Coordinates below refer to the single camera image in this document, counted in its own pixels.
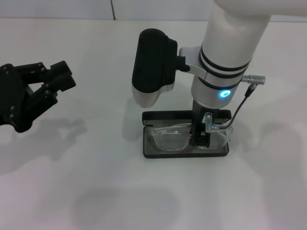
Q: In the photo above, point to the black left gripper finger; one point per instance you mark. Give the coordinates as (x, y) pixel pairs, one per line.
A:
(64, 82)
(60, 69)

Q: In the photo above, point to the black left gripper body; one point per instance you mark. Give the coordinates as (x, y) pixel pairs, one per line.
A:
(14, 95)

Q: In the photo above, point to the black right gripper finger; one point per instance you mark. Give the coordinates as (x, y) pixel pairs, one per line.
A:
(196, 141)
(205, 141)

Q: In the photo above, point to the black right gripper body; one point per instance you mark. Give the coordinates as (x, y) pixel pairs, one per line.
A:
(197, 119)

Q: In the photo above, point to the clear white glasses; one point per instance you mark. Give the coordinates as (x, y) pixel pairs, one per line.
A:
(168, 140)

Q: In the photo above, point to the black glasses case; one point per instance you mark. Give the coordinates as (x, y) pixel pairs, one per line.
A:
(168, 115)

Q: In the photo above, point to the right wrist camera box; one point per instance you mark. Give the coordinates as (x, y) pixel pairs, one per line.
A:
(153, 64)

